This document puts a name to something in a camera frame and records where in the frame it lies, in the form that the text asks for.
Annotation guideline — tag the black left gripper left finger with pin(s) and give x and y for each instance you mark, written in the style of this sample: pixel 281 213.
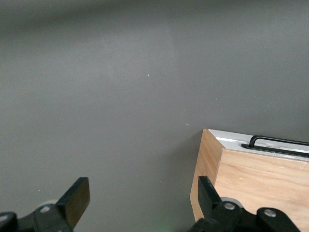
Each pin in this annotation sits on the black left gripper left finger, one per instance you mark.
pixel 74 200

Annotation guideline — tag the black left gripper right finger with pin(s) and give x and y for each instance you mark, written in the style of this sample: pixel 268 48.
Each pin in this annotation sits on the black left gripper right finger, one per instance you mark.
pixel 207 198

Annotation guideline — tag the white-fronted wooden drawer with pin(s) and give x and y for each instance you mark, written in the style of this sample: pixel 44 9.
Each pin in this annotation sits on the white-fronted wooden drawer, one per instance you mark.
pixel 231 142

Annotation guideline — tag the wooden drawer cabinet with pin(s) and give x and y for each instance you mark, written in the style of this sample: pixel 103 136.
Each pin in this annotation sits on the wooden drawer cabinet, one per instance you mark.
pixel 253 183

